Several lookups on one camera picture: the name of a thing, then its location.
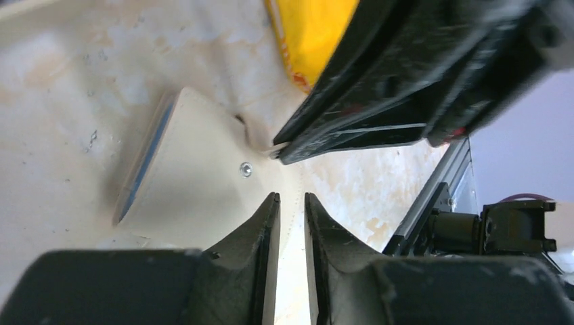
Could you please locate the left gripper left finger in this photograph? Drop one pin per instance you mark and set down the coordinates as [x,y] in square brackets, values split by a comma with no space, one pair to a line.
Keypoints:
[232,282]

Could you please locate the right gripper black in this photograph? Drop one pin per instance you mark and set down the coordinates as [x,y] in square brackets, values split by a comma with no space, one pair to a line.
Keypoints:
[483,56]

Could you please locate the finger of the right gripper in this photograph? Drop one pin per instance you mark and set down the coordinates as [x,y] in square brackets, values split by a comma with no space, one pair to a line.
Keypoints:
[362,113]
[372,26]

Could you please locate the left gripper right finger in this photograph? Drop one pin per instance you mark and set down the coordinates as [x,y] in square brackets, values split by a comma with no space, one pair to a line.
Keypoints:
[351,283]

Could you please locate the yellow jacket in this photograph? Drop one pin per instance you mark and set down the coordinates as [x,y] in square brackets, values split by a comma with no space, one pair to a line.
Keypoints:
[307,33]

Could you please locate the aluminium front rail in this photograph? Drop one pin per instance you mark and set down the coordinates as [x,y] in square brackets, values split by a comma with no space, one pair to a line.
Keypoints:
[450,189]

